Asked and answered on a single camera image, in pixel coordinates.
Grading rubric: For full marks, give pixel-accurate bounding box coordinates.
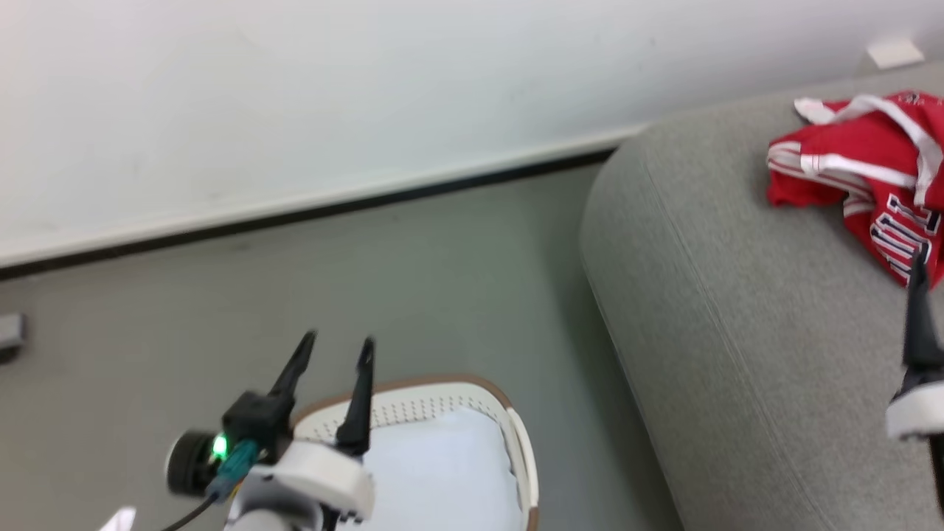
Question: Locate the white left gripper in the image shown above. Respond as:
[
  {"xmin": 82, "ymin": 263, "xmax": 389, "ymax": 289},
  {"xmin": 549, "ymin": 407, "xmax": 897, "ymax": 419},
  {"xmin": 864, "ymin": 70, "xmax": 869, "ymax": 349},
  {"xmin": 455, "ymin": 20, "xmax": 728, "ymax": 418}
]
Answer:
[{"xmin": 251, "ymin": 330, "xmax": 376, "ymax": 523}]

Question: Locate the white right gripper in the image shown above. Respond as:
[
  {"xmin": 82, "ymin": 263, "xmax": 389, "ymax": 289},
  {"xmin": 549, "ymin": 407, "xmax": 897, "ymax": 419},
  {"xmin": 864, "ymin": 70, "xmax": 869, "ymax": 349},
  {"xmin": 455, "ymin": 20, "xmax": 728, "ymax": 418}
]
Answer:
[{"xmin": 885, "ymin": 249, "xmax": 944, "ymax": 443}]

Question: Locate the red baseball jersey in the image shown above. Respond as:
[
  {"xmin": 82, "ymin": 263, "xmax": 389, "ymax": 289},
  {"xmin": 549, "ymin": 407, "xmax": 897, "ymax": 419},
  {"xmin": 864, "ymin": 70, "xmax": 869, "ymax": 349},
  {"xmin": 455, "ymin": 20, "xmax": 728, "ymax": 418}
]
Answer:
[{"xmin": 766, "ymin": 90, "xmax": 944, "ymax": 290}]

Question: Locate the grey fabric sofa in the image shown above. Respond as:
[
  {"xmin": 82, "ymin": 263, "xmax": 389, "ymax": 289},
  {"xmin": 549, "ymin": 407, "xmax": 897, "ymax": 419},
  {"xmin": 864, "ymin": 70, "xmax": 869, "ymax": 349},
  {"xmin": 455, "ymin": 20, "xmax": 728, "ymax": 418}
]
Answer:
[{"xmin": 579, "ymin": 63, "xmax": 944, "ymax": 531}]

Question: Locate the white laundry basket brown rim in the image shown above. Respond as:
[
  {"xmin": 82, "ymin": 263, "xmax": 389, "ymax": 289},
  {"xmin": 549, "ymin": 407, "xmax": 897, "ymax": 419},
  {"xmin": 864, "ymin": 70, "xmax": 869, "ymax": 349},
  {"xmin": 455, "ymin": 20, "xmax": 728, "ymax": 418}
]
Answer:
[{"xmin": 291, "ymin": 375, "xmax": 540, "ymax": 531}]

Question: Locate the white garment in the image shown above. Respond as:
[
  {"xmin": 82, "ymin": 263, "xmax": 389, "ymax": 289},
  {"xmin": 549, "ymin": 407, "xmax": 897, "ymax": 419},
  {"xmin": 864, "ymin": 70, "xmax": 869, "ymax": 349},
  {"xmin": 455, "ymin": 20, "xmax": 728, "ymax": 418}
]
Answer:
[{"xmin": 358, "ymin": 409, "xmax": 523, "ymax": 531}]

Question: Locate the black baseboard strip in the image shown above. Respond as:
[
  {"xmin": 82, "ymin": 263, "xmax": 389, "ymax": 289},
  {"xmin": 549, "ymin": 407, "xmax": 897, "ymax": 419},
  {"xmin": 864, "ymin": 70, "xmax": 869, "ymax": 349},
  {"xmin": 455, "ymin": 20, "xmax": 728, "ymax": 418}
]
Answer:
[{"xmin": 0, "ymin": 147, "xmax": 617, "ymax": 282}]

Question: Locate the grey metal partition foot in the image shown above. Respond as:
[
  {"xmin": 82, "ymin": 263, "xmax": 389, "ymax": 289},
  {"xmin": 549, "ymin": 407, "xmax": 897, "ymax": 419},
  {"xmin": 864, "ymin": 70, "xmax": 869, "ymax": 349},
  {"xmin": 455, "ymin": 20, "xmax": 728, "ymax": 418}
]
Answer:
[{"xmin": 0, "ymin": 313, "xmax": 27, "ymax": 352}]

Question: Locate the teal cable connector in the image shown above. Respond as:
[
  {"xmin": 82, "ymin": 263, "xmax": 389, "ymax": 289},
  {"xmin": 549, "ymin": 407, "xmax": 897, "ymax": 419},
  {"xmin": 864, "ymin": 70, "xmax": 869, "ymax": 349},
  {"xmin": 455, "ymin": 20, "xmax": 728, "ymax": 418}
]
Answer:
[{"xmin": 206, "ymin": 441, "xmax": 260, "ymax": 503}]

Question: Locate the thin black cable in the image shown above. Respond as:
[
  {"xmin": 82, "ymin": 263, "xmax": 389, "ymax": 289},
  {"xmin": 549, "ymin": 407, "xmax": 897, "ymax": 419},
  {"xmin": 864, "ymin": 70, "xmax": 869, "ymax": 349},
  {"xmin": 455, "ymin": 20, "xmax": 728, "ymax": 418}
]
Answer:
[{"xmin": 159, "ymin": 496, "xmax": 222, "ymax": 531}]

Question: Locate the white wall cable duct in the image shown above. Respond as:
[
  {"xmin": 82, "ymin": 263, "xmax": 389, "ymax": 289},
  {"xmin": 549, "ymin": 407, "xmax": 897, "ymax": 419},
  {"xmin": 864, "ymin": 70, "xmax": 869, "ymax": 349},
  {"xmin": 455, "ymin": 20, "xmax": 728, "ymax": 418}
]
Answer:
[{"xmin": 0, "ymin": 124, "xmax": 651, "ymax": 268}]

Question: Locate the white wall socket box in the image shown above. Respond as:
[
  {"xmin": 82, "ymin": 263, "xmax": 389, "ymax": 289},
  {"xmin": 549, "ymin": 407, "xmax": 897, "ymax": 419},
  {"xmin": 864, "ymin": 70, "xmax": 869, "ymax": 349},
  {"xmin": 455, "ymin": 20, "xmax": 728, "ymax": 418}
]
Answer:
[{"xmin": 866, "ymin": 37, "xmax": 926, "ymax": 72}]

